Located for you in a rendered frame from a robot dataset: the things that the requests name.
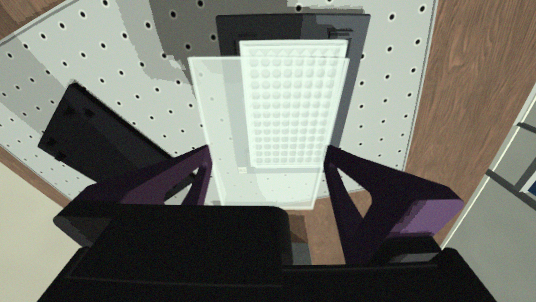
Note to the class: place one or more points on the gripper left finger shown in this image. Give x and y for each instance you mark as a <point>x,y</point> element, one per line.
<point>148,185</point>

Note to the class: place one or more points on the white multi-well plate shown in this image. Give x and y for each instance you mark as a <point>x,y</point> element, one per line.
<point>294,47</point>

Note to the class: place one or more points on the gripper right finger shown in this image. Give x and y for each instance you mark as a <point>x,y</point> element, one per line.
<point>403,205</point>

